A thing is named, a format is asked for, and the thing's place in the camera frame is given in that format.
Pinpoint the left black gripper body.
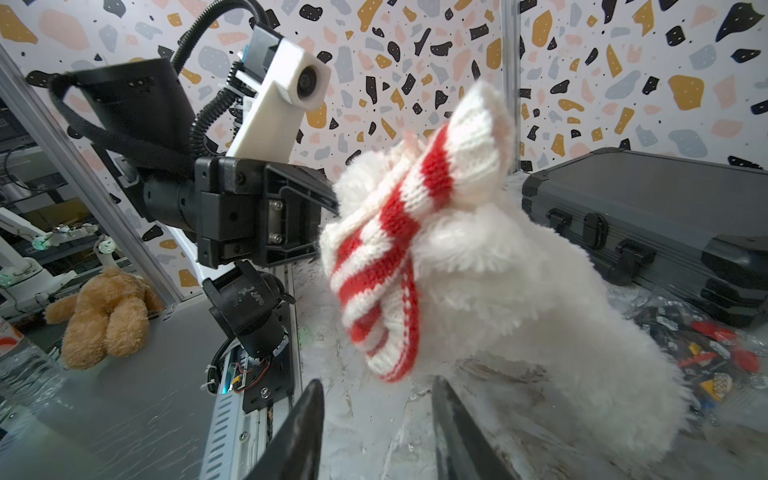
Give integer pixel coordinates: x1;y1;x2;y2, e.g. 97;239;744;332
194;157;323;268

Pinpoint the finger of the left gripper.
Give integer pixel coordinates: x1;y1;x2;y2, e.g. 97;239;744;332
264;163;339;215

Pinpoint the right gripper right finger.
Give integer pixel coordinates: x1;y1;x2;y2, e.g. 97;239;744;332
432;376;518;480

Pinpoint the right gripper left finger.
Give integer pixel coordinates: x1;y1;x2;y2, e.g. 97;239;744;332
245;379;325;480

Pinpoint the white teddy bear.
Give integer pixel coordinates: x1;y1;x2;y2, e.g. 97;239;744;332
317;149;691;463

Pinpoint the red white striped knit sweater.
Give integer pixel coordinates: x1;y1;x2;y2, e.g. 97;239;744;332
319;81;514;382

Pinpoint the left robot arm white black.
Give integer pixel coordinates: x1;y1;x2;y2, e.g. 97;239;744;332
47;58;338;358

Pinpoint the brown teddy bear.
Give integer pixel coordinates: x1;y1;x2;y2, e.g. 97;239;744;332
44;267;165;370

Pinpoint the bag of toy bricks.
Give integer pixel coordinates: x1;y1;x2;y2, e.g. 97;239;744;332
625;293;767;430

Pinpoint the dark grey hard case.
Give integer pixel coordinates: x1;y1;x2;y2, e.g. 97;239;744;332
522;147;767;329

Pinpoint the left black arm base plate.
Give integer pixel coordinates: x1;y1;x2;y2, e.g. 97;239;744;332
239;302;296;414

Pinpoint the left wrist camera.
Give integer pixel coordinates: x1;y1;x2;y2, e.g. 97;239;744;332
227;26;331;163

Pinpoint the black corrugated cable conduit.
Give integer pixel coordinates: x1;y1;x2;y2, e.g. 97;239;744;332
170;0;271;160

